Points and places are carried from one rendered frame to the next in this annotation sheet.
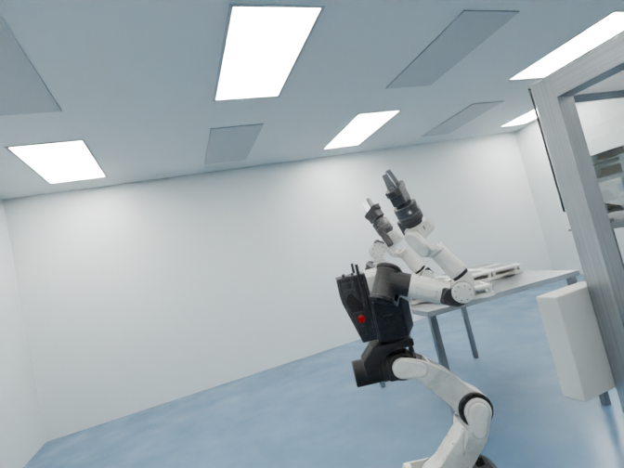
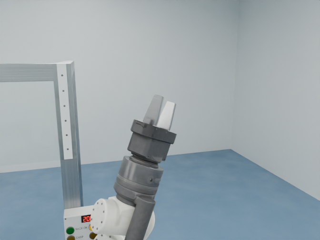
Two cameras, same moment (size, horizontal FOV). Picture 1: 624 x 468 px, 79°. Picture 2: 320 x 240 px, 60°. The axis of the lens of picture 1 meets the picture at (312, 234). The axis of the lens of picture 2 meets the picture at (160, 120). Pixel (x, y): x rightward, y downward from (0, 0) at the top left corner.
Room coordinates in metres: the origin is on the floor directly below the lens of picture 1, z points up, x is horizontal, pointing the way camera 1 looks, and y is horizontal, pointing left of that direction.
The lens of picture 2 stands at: (1.94, -0.29, 1.66)
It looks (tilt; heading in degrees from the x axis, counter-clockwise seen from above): 13 degrees down; 184
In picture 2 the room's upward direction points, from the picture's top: straight up
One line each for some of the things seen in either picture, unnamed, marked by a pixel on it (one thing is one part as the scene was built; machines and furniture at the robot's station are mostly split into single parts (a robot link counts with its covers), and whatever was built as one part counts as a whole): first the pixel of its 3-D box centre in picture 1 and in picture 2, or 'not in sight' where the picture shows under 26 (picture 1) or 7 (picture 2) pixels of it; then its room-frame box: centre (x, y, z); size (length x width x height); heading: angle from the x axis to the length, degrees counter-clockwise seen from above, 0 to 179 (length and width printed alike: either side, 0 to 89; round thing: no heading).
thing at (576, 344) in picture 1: (582, 338); (89, 240); (1.01, -0.62, 0.98); 0.17 x 0.06 x 0.26; 110
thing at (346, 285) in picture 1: (374, 300); not in sight; (1.73, -0.21, 1.10); 0.34 x 0.30 x 0.36; 179
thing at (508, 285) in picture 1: (446, 289); not in sight; (3.16, -0.96, 0.86); 1.50 x 1.10 x 0.04; 11
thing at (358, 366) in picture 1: (383, 360); not in sight; (1.73, -0.18, 0.83); 0.28 x 0.13 x 0.18; 89
